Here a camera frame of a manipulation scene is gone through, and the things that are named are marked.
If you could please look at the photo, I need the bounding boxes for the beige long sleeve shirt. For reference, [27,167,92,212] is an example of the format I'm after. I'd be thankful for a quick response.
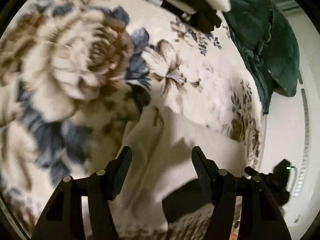
[82,104,247,233]

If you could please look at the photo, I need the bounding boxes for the folded black clothes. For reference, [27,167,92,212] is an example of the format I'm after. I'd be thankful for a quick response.
[147,0,222,34]

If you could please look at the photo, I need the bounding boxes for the white bed headboard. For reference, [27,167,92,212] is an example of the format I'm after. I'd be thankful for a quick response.
[260,12,319,239]

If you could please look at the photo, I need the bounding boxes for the dark green plush blanket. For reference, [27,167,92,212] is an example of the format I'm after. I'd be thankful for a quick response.
[224,0,300,114]

